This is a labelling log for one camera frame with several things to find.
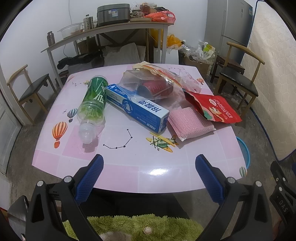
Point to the red soda can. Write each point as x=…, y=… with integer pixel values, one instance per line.
x=155, y=89

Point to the white pillow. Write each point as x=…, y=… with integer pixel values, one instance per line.
x=127, y=54

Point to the right wooden chair black seat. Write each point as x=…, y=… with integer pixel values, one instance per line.
x=237, y=79

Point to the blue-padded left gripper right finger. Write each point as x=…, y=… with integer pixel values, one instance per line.
x=243, y=212

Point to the black clothing pile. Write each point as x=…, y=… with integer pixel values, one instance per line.
x=95, y=59

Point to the steel thermos bottle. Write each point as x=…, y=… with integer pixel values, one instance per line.
x=50, y=38

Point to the clear plastic clamshell box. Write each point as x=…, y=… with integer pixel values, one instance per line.
x=132, y=79

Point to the pink bubble wrap mailer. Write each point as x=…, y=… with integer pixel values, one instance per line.
x=188, y=123

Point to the green fuzzy sleeve forearm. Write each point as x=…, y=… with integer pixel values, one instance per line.
x=145, y=227

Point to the grey rice cooker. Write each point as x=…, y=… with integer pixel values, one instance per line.
x=113, y=14

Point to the left wooden chair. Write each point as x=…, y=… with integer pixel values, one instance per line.
x=31, y=93

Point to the cardboard box with trash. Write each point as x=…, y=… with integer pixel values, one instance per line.
x=202, y=67

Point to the clear plastic bowl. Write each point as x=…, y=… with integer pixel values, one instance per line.
x=71, y=30

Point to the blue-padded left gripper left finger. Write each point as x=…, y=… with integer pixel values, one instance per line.
x=43, y=221

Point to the blue toothpaste box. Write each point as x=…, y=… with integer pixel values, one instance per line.
x=145, y=111

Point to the blue trash basket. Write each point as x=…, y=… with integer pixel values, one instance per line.
x=245, y=151

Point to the green label plastic bottle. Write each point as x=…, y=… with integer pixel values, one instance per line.
x=91, y=110

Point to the grey refrigerator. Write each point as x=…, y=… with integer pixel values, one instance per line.
x=228, y=21

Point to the steel canister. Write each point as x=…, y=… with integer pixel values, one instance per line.
x=88, y=22

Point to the red plastic bag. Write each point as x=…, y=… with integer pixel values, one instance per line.
x=162, y=16

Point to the yellow plastic bag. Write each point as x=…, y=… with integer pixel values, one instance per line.
x=173, y=42

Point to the red snack bag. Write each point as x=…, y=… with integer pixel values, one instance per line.
x=212, y=108

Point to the white mattress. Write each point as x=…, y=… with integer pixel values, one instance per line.
x=272, y=41

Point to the clear red-trim food bag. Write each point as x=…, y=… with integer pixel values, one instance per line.
x=182, y=79

